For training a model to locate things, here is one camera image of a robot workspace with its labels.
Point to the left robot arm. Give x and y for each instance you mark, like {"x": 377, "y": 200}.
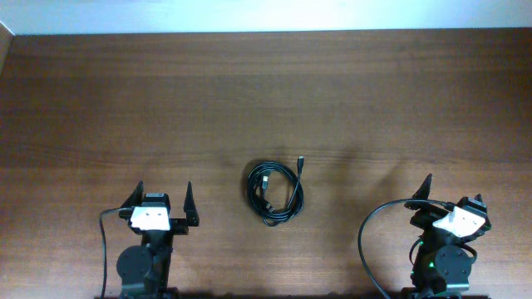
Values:
{"x": 144, "y": 269}

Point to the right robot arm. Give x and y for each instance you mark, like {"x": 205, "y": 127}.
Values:
{"x": 441, "y": 257}

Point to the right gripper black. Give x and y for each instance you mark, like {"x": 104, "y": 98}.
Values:
{"x": 426, "y": 216}

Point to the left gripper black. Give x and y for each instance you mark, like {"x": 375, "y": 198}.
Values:
{"x": 179, "y": 225}

